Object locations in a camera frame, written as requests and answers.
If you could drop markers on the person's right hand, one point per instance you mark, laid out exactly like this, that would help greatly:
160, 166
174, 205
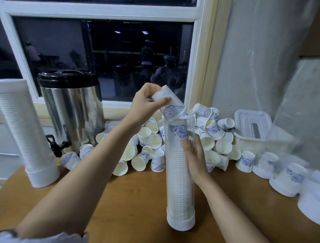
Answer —
196, 162

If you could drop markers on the person's left hand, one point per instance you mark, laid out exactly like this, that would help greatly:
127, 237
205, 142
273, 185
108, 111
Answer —
142, 107

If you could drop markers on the single blue-printed paper cup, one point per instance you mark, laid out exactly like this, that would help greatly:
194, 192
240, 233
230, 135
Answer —
172, 105

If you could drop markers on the pile of paper cups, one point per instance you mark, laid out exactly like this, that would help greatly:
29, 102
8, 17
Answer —
145, 145

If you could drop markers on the white tube cap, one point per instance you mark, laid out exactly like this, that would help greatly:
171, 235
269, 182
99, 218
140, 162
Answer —
11, 86

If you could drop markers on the person's left forearm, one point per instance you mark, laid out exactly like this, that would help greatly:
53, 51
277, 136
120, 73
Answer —
75, 190

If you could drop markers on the person's right forearm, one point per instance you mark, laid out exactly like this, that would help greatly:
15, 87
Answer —
232, 215

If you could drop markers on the person's grey shirt sleeve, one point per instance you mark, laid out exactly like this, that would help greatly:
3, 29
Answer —
45, 238

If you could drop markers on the white framed window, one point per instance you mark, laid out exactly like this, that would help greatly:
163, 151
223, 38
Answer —
125, 55

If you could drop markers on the white plastic lid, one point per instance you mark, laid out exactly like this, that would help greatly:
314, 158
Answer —
252, 122

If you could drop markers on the stainless steel water dispenser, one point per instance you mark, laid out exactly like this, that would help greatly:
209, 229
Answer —
72, 107

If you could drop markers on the translucent plastic box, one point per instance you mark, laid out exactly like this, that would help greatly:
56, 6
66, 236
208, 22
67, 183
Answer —
265, 144

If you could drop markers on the clear plastic bag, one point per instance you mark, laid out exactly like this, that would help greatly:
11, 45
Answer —
302, 110

